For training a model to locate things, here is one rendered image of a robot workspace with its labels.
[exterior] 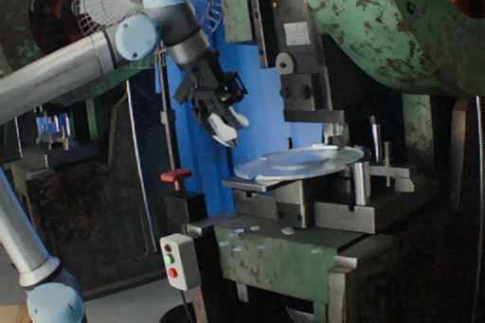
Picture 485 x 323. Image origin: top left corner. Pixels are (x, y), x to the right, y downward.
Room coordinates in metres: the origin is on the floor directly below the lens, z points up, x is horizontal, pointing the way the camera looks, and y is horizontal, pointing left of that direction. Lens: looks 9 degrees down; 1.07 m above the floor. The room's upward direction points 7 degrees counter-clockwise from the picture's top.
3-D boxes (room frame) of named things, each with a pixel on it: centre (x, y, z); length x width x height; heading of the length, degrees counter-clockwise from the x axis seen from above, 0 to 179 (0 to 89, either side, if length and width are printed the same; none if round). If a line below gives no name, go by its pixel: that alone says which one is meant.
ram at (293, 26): (1.44, -0.18, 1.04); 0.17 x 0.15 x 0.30; 130
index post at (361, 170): (1.25, -0.23, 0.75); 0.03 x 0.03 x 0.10; 40
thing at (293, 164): (1.38, -0.12, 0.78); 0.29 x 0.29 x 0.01
